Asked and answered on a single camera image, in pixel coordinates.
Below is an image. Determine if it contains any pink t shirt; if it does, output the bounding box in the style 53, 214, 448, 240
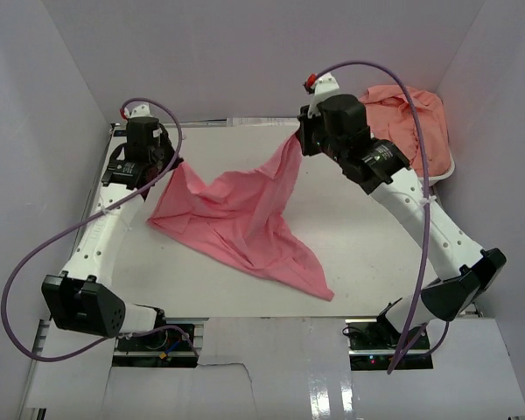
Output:
147, 136, 334, 301

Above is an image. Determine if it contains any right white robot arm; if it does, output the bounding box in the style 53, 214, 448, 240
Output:
296, 94, 507, 349

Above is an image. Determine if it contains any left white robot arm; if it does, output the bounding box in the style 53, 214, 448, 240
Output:
41, 116, 178, 349

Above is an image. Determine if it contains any black label sticker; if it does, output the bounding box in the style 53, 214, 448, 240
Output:
112, 129, 127, 137

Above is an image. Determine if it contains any salmon orange t shirt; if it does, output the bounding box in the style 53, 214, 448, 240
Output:
358, 85, 451, 178

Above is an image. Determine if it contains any white plastic basket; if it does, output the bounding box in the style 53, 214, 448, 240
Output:
429, 153, 456, 186

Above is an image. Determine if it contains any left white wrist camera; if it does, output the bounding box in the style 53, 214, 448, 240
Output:
119, 102, 151, 121

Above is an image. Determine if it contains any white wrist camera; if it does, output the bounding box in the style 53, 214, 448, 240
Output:
304, 73, 340, 115
119, 102, 151, 121

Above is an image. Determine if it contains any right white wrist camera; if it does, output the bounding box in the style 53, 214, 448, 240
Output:
304, 73, 340, 115

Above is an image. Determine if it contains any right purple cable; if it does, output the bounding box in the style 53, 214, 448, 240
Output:
305, 60, 451, 375

